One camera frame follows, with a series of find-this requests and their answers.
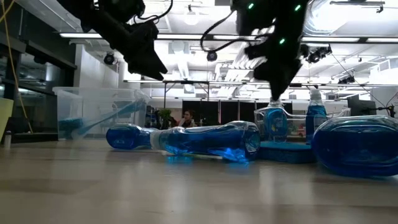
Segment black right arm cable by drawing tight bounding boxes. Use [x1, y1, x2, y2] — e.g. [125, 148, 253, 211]
[200, 11, 249, 54]

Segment yellow hanging cable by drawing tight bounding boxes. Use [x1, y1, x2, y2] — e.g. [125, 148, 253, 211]
[0, 0, 34, 134]

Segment black ceiling light cluster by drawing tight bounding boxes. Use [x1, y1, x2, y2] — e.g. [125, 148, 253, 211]
[338, 75, 357, 85]
[306, 45, 333, 65]

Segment round ceiling lamp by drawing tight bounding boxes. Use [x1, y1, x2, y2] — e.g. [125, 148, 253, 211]
[182, 4, 200, 26]

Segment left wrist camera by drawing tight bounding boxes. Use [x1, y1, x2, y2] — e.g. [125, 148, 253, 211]
[132, 20, 160, 44]

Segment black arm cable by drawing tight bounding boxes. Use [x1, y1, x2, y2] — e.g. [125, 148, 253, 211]
[133, 0, 174, 24]
[200, 11, 249, 54]

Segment blue scrub sponge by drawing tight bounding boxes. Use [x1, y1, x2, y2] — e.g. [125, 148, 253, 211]
[257, 141, 317, 165]

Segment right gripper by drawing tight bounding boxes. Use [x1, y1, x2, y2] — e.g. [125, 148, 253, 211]
[248, 30, 304, 101]

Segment dark glass cabinet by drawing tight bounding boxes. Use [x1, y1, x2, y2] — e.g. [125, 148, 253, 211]
[0, 30, 78, 144]

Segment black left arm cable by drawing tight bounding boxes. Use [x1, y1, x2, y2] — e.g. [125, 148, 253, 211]
[133, 0, 174, 24]

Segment blue Dawn dish soap bottle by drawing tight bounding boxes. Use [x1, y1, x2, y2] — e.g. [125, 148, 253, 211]
[312, 114, 398, 178]
[150, 120, 261, 163]
[263, 98, 289, 142]
[105, 123, 156, 151]
[305, 88, 328, 144]

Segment clear plastic storage bin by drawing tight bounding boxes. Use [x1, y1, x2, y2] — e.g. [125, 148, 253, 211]
[52, 86, 152, 141]

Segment clear handled plastic caddy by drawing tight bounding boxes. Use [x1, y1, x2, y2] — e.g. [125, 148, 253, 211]
[254, 106, 352, 144]

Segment person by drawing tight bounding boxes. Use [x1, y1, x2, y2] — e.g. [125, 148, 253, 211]
[178, 109, 198, 128]

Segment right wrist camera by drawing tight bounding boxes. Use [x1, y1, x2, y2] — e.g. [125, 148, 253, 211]
[230, 0, 276, 35]

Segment black computer monitor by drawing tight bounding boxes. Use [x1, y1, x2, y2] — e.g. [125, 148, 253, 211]
[347, 94, 377, 116]

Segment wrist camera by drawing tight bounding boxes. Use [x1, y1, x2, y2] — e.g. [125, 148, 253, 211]
[132, 20, 160, 44]
[230, 0, 276, 35]

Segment silver ceiling duct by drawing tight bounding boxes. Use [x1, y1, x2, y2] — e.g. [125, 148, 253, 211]
[303, 0, 352, 37]

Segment green background plant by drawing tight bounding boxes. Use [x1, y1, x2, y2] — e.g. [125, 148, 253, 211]
[157, 108, 174, 129]

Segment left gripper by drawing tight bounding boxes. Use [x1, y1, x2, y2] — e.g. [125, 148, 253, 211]
[123, 40, 169, 81]

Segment black partition panels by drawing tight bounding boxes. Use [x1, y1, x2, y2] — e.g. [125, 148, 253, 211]
[182, 100, 293, 125]

